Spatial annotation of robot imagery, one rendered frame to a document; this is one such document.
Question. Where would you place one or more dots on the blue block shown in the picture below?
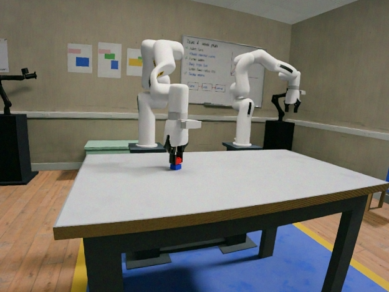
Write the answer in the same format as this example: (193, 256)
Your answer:
(175, 167)

